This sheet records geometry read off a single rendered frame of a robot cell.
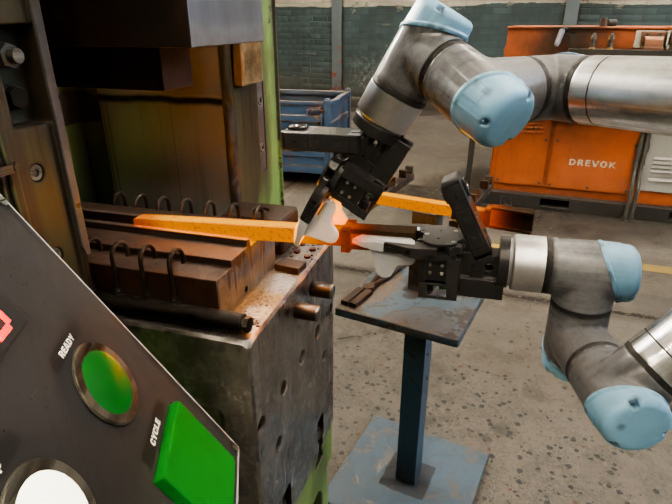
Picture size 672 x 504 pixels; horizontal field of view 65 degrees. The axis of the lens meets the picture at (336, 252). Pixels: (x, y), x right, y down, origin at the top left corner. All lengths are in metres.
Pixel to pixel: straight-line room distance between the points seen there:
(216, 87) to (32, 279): 0.72
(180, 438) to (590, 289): 0.52
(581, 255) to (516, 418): 1.40
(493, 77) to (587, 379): 0.35
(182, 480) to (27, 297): 0.15
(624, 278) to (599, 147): 3.47
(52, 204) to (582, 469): 1.70
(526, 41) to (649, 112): 3.49
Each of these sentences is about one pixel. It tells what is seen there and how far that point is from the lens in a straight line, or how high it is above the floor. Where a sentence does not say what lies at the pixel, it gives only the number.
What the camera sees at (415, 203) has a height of 0.94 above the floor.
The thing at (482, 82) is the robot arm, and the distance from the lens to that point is 0.58.
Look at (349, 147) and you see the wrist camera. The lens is 0.70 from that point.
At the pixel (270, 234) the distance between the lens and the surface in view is 0.78.
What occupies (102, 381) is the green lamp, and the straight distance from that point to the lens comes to 0.36.
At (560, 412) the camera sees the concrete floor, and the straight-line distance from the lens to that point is 2.15.
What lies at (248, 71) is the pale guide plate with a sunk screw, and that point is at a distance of 1.05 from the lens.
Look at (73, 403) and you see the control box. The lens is 0.34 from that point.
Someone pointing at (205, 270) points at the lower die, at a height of 0.98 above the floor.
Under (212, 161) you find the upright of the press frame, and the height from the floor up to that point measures 1.04.
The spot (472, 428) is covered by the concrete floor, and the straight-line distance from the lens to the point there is 1.98.
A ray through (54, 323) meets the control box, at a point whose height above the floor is 1.13.
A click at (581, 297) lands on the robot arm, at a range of 0.73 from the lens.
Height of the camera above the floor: 1.30
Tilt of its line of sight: 24 degrees down
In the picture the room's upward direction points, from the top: straight up
